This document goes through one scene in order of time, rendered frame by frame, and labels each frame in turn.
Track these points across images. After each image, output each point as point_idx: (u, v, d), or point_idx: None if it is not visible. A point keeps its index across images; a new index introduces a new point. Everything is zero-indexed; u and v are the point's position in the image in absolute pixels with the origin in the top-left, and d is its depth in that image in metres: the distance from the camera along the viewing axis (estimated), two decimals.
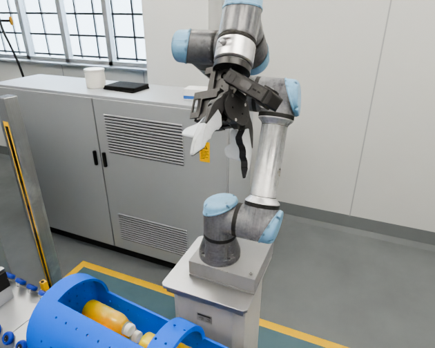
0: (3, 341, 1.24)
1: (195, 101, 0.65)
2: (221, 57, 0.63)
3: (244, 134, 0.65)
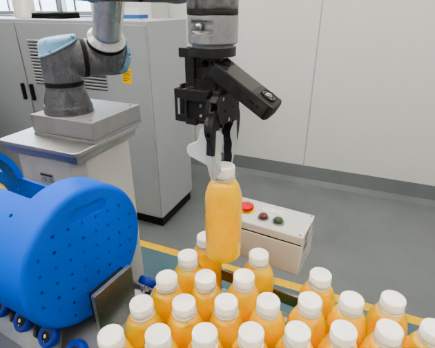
0: None
1: (177, 99, 0.56)
2: (201, 50, 0.50)
3: (232, 128, 0.59)
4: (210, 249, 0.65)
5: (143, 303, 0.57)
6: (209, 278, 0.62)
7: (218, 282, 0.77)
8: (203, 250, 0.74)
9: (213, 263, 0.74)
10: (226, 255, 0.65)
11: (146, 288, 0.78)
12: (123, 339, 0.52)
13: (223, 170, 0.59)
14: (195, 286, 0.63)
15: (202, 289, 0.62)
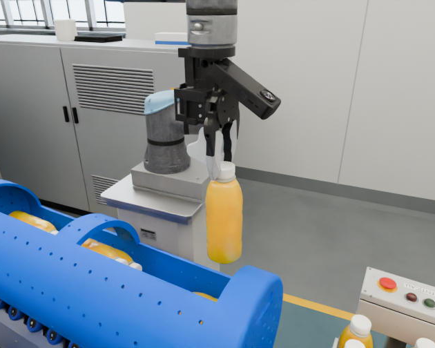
0: None
1: (176, 99, 0.56)
2: (200, 50, 0.50)
3: (232, 128, 0.59)
4: (212, 249, 0.65)
5: None
6: None
7: None
8: (359, 336, 0.72)
9: None
10: (228, 255, 0.64)
11: None
12: None
13: (223, 170, 0.59)
14: None
15: None
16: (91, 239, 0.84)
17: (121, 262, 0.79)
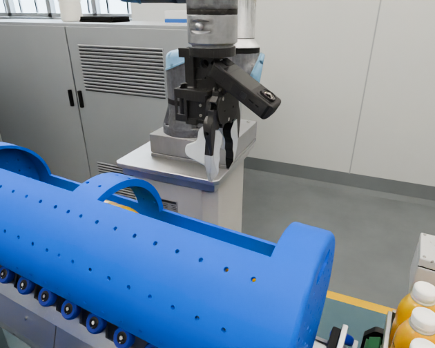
0: None
1: (177, 99, 0.56)
2: (201, 50, 0.50)
3: (233, 127, 0.59)
4: None
5: None
6: None
7: None
8: (424, 305, 0.63)
9: None
10: None
11: (344, 346, 0.67)
12: None
13: None
14: None
15: None
16: (111, 201, 0.74)
17: None
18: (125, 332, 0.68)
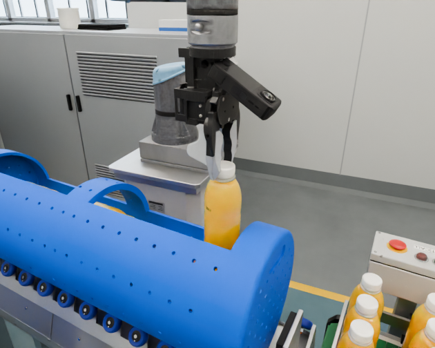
0: None
1: (177, 99, 0.56)
2: (201, 50, 0.50)
3: (232, 128, 0.59)
4: None
5: None
6: (228, 166, 0.60)
7: None
8: (370, 293, 0.73)
9: (381, 306, 0.73)
10: None
11: (304, 329, 0.77)
12: None
13: None
14: None
15: (221, 177, 0.59)
16: (101, 203, 0.84)
17: None
18: (112, 317, 0.78)
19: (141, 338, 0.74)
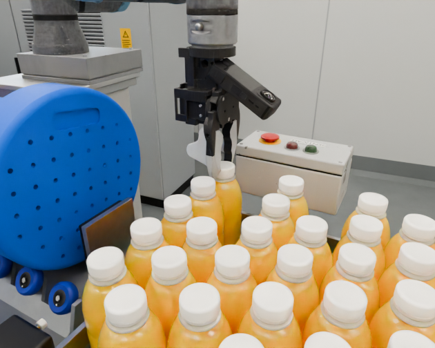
0: None
1: (177, 99, 0.56)
2: (201, 50, 0.50)
3: (232, 128, 0.59)
4: None
5: (149, 226, 0.44)
6: None
7: (238, 224, 0.63)
8: (220, 182, 0.60)
9: (233, 198, 0.60)
10: None
11: None
12: (122, 264, 0.38)
13: None
14: None
15: None
16: None
17: None
18: None
19: None
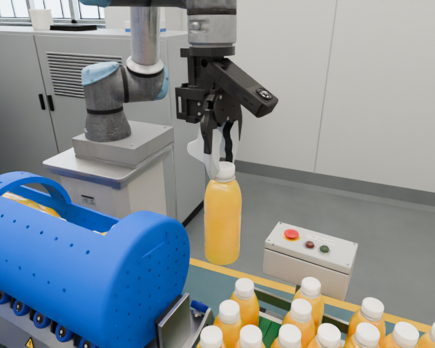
0: None
1: (177, 97, 0.57)
2: (198, 48, 0.51)
3: (233, 128, 0.59)
4: None
5: (214, 335, 0.62)
6: None
7: (236, 226, 0.63)
8: (219, 182, 0.60)
9: (231, 199, 0.60)
10: None
11: (199, 313, 0.82)
12: None
13: None
14: None
15: None
16: (18, 195, 0.90)
17: None
18: (21, 302, 0.83)
19: (44, 320, 0.79)
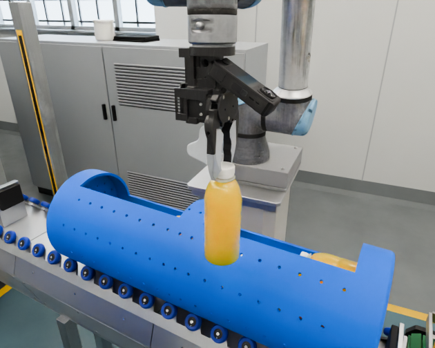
0: (18, 246, 1.17)
1: (177, 98, 0.56)
2: (201, 48, 0.51)
3: (232, 128, 0.60)
4: None
5: None
6: None
7: (237, 225, 0.63)
8: (220, 182, 0.60)
9: (233, 198, 0.60)
10: None
11: None
12: None
13: (302, 251, 0.90)
14: None
15: None
16: None
17: None
18: (220, 329, 0.85)
19: None
